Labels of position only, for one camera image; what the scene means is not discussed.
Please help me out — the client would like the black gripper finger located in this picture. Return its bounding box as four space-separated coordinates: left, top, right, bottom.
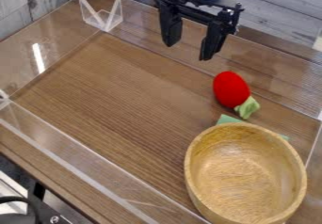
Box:
159 0 183 47
199 21 226 60

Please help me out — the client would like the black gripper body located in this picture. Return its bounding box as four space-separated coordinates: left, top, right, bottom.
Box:
164 0 245 34

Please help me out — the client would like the red plush strawberry toy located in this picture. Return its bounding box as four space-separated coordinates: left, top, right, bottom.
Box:
213 71 261 120

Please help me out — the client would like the green flat piece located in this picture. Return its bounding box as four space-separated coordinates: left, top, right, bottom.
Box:
215 113 290 141

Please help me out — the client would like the wooden oval bowl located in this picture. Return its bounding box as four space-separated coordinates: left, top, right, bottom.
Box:
183 122 307 224

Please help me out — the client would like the clear acrylic corner bracket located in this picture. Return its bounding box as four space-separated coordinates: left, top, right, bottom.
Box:
78 0 123 32

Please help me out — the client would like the black metal table frame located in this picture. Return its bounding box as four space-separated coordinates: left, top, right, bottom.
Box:
0 170 88 224

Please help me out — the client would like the black cable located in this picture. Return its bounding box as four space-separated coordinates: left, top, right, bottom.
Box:
0 196 43 224

